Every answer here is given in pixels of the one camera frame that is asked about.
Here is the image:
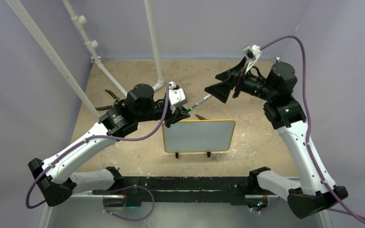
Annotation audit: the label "white PVC pipe frame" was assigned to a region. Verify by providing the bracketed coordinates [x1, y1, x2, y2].
[5, 0, 165, 119]

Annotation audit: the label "yellow framed whiteboard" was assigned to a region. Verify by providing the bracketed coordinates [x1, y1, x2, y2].
[162, 119, 236, 159]

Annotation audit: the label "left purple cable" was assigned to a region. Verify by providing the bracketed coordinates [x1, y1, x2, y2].
[25, 83, 171, 210]

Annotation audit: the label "green whiteboard marker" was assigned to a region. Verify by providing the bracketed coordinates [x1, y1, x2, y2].
[185, 94, 213, 113]

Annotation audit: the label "black handled pliers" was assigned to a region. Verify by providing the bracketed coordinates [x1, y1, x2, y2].
[95, 89, 127, 111]

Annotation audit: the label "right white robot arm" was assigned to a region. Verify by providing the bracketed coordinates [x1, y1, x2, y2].
[205, 59, 348, 219]

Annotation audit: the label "yellow handled pliers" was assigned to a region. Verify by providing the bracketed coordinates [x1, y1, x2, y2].
[195, 114, 207, 120]

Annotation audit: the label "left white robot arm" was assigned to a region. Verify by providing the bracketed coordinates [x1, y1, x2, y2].
[28, 82, 189, 207]

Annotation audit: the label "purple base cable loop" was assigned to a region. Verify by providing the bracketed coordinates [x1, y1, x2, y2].
[102, 185, 155, 221]

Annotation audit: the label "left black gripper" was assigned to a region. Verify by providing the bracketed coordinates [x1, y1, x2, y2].
[136, 100, 190, 128]

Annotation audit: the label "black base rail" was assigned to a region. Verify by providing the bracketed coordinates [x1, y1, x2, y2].
[92, 176, 265, 207]

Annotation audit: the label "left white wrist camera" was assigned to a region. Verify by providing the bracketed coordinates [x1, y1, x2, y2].
[167, 81, 189, 113]

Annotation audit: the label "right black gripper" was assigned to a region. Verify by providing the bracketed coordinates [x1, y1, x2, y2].
[206, 57, 276, 102]

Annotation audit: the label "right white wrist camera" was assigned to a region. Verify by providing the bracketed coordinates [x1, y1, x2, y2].
[242, 45, 262, 75]

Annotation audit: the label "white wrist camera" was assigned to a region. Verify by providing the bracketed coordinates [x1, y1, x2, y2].
[242, 45, 262, 75]
[167, 81, 189, 113]

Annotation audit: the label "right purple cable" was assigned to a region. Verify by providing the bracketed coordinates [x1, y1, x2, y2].
[259, 35, 365, 228]

